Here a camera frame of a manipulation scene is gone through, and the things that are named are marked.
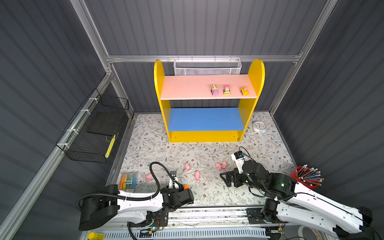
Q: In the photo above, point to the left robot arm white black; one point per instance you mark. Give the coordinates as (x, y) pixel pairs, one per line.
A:
(112, 205)

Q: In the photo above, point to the black wire basket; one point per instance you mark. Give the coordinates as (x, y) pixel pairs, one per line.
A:
(87, 138)

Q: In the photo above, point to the white tape roll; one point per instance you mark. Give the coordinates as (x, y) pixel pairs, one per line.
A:
(306, 233)

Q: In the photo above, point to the bundle of coloured pencils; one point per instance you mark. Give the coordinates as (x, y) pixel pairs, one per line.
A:
(310, 176)

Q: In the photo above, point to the red cup holder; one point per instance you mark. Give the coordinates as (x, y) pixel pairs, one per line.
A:
(294, 176)

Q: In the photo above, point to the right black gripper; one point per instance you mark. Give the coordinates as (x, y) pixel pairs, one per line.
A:
(234, 173)

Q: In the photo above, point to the pink pig toy lower centre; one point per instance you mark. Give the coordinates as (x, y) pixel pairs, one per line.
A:
(197, 175)

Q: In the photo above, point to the orange yellow toy car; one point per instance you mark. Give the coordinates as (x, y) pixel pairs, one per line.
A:
(244, 91)

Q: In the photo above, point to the pink pig toy leftmost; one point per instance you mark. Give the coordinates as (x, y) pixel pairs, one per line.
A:
(187, 167)

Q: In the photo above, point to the marker pen pack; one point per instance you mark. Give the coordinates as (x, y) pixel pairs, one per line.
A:
(128, 181)

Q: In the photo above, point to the floral patterned table mat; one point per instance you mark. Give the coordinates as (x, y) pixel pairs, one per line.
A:
(147, 142)

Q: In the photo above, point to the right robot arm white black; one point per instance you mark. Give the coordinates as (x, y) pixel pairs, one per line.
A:
(290, 201)

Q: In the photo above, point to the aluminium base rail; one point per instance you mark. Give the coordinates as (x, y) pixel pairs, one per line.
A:
(215, 217)

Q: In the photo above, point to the white wire mesh basket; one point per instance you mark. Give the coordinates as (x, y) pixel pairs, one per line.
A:
(207, 67)

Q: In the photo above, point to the yellow shelf pink blue boards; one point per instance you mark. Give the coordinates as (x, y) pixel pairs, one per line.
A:
(208, 124)

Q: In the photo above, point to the yellow bottle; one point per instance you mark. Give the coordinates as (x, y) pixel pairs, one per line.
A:
(96, 236)

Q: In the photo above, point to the pink pig toy pair left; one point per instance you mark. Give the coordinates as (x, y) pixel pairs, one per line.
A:
(219, 166)

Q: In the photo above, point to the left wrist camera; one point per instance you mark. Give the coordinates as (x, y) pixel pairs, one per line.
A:
(173, 180)

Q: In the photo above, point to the white slotted cable duct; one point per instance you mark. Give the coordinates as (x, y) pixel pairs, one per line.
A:
(204, 233)

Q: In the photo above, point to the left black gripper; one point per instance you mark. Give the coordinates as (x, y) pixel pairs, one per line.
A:
(182, 191)

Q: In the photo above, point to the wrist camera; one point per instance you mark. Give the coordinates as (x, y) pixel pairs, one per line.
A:
(239, 158)
(173, 180)

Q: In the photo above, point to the green truck pink mixer drum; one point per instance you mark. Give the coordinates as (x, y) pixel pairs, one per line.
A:
(227, 90)

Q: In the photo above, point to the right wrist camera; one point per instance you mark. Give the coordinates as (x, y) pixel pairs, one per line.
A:
(239, 158)

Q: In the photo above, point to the pink pig toy left edge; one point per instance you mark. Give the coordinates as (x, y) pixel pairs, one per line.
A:
(149, 177)

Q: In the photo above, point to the pink truck green striped top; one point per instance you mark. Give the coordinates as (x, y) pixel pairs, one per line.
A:
(214, 90)

